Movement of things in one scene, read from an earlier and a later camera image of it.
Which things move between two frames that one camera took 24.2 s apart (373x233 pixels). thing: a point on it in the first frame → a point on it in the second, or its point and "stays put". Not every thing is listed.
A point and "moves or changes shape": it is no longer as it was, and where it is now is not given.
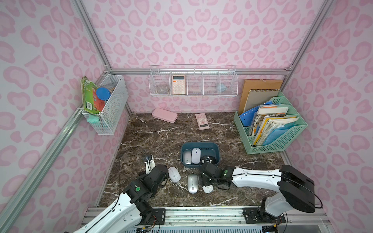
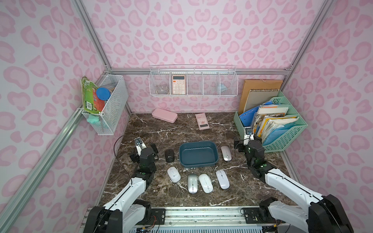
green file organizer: x=280 y=145 stays put
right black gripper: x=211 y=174 → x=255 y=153
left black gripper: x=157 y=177 → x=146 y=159
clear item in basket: x=162 y=90 stays put
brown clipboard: x=257 y=84 stays put
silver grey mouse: x=193 y=183 stays put
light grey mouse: x=187 y=157 → x=226 y=153
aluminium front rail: x=232 y=216 stays put
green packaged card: x=91 y=101 stays put
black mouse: x=208 y=159 → x=169 y=155
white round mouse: x=174 y=174 stays put
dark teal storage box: x=207 y=149 stays put
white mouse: x=196 y=156 moves or changes shape
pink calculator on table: x=202 y=121 stays put
